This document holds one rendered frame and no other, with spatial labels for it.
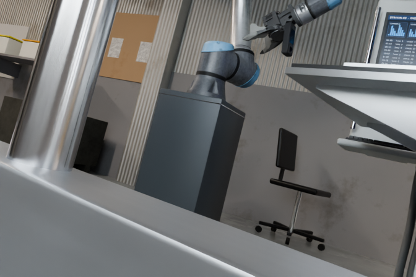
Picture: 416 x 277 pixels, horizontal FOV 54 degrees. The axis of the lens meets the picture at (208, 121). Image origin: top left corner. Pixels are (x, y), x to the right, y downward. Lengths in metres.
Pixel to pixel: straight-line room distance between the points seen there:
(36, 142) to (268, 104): 4.65
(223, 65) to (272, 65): 3.57
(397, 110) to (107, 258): 0.95
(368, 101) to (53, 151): 0.91
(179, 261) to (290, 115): 4.66
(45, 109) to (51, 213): 0.10
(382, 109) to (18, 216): 0.95
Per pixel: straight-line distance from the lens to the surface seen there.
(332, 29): 5.05
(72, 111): 0.33
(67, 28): 0.33
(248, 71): 1.59
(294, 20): 1.48
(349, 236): 4.65
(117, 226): 0.21
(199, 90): 1.45
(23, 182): 0.28
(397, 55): 2.12
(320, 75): 1.08
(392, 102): 1.10
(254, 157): 4.86
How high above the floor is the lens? 0.59
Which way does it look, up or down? 5 degrees up
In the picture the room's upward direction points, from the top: 14 degrees clockwise
